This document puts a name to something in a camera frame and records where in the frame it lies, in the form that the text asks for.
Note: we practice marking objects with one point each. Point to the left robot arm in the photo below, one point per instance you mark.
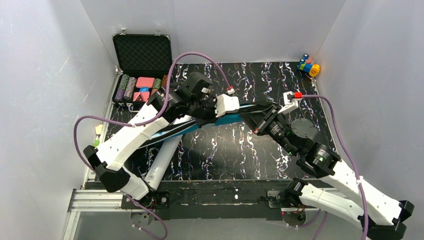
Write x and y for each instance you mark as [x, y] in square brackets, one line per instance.
[162, 108]

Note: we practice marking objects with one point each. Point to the white shuttlecock tube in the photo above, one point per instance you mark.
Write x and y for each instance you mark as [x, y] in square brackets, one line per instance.
[163, 158]

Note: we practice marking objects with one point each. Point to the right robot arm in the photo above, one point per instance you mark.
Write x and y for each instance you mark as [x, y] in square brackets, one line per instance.
[379, 216]

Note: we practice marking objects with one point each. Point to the colourful toy block train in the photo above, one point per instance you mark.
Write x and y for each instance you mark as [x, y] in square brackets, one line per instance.
[306, 65]

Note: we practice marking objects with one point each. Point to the black poker chip case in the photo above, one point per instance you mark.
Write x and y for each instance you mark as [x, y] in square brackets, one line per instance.
[140, 55]

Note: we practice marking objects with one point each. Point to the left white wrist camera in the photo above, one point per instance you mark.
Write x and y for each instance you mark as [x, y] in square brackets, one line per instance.
[226, 103]

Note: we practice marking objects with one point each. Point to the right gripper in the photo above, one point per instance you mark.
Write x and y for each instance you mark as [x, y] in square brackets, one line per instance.
[268, 118]

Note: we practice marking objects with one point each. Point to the green clip on rail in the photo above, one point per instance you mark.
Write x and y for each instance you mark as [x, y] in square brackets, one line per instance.
[96, 143]

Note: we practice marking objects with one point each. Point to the blue racket bag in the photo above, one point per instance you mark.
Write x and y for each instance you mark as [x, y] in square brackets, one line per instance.
[229, 118]

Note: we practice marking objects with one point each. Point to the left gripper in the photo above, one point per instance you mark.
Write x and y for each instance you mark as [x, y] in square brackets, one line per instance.
[211, 110]

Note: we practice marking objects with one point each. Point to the beige wooden block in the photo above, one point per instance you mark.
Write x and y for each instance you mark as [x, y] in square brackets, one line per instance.
[98, 129]

